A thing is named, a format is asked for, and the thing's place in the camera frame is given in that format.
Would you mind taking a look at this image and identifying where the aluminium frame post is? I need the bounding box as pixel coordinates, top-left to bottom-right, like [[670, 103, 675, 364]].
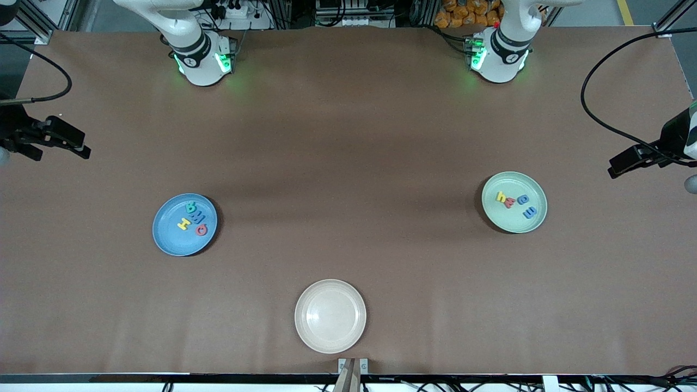
[[16, 0, 82, 44], [653, 0, 697, 39]]

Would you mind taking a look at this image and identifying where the green round plate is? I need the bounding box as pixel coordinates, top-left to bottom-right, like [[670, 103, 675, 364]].
[[481, 171, 548, 234]]

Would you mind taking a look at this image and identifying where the red and black cable bundle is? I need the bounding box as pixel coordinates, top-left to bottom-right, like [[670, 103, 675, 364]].
[[594, 365, 697, 392]]

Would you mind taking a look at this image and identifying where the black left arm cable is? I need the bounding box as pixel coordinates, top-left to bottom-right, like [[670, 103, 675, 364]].
[[580, 27, 697, 164]]

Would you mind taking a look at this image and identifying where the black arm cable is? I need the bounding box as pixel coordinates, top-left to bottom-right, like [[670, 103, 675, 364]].
[[580, 27, 697, 164], [0, 33, 73, 105]]

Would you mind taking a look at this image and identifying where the bag of orange items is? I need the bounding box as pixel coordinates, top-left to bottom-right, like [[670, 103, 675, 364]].
[[436, 0, 504, 28]]

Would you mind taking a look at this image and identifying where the black table edge rail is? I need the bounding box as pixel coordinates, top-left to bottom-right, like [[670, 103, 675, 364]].
[[0, 373, 697, 383]]

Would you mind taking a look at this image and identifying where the cream round plate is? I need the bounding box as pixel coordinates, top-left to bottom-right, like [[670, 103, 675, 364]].
[[295, 279, 367, 354]]

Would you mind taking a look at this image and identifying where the white power strip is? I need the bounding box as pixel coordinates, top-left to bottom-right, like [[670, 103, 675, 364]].
[[215, 3, 251, 20]]

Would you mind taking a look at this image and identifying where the blue round plate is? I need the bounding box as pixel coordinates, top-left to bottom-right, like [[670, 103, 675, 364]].
[[152, 193, 218, 257]]

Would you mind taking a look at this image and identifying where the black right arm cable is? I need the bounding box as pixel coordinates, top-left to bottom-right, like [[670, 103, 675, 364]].
[[0, 33, 73, 105]]

